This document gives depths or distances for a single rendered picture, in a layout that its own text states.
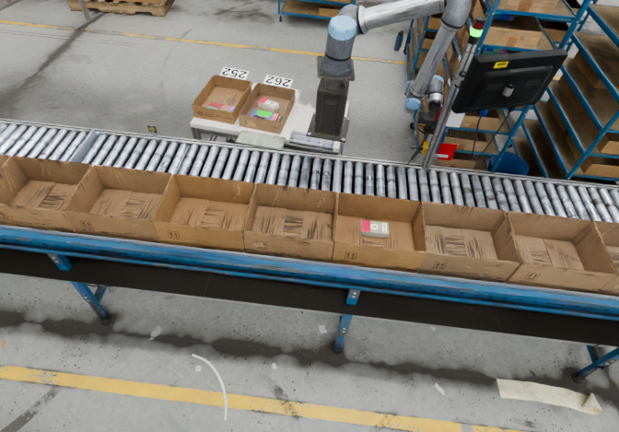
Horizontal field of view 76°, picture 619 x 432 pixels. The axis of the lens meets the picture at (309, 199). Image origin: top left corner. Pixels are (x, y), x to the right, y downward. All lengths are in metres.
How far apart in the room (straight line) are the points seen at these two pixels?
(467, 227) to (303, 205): 0.82
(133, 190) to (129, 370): 1.08
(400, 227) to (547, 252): 0.71
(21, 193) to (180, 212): 0.80
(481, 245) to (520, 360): 1.06
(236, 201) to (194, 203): 0.21
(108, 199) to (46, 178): 0.35
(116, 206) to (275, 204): 0.78
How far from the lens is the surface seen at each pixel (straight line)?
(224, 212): 1.99
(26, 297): 3.18
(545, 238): 2.28
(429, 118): 2.36
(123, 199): 2.17
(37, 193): 2.38
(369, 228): 1.91
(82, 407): 2.71
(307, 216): 1.96
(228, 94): 2.97
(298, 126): 2.68
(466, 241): 2.06
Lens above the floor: 2.41
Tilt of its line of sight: 49 degrees down
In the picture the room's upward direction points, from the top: 5 degrees clockwise
